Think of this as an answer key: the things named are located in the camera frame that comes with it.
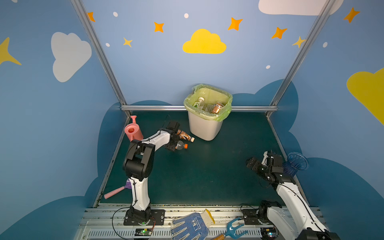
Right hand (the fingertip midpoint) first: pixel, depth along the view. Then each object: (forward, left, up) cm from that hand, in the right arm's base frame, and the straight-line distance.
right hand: (254, 162), depth 86 cm
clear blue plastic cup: (-4, -16, +12) cm, 20 cm away
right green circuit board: (-33, -3, -8) cm, 34 cm away
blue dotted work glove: (-32, +35, -7) cm, 48 cm away
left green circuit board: (-36, +58, -7) cm, 69 cm away
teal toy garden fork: (-34, +16, -7) cm, 38 cm away
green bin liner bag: (+41, +25, +16) cm, 51 cm away
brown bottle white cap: (+24, +24, +20) cm, 39 cm away
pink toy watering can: (+17, +77, +4) cm, 78 cm away
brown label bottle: (+20, +43, -3) cm, 48 cm away
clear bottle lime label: (+34, +35, +15) cm, 50 cm away
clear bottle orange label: (+12, +45, -4) cm, 47 cm away
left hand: (+15, +47, -4) cm, 49 cm away
